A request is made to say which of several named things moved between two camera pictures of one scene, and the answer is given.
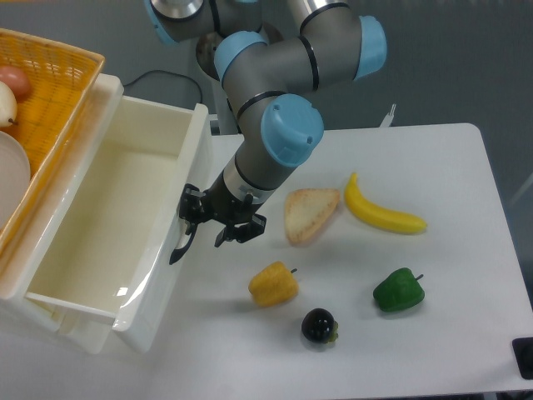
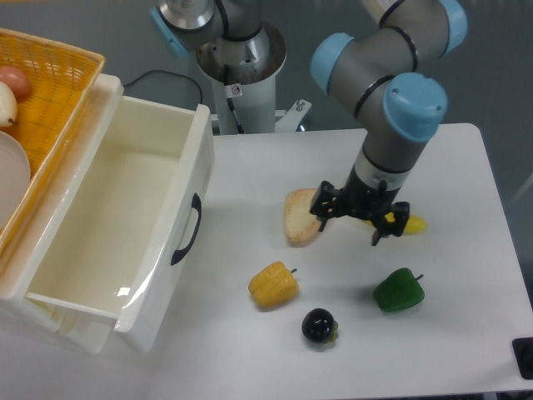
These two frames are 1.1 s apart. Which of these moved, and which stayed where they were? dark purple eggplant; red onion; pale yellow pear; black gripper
Moved: black gripper
Stayed: pale yellow pear; dark purple eggplant; red onion
